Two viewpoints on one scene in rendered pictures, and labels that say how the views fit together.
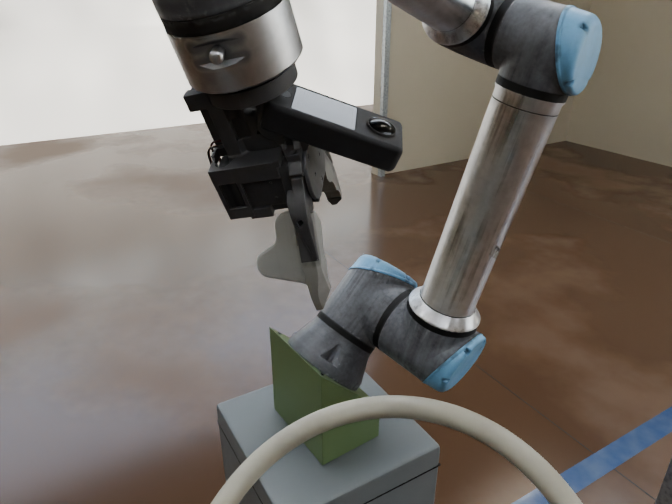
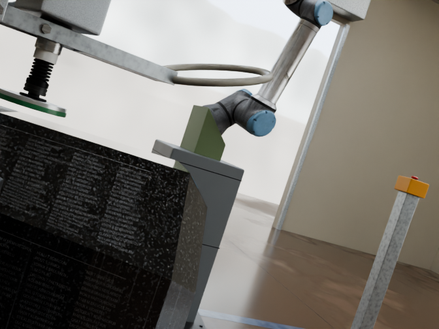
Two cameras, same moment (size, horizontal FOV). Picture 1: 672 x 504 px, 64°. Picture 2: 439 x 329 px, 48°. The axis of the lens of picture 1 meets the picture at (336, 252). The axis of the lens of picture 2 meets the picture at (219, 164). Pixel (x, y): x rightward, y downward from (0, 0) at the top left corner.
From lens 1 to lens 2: 1.86 m
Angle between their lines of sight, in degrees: 24
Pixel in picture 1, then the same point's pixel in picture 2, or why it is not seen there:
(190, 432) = not seen: hidden behind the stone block
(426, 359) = (250, 113)
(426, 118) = (323, 203)
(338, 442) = (204, 147)
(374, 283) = (241, 94)
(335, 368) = (214, 113)
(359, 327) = (229, 106)
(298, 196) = not seen: outside the picture
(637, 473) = not seen: outside the picture
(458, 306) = (268, 94)
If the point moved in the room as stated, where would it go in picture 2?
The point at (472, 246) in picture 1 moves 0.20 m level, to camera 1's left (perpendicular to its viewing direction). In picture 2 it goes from (278, 69) to (240, 58)
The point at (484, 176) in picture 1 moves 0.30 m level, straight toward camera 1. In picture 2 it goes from (287, 45) to (268, 23)
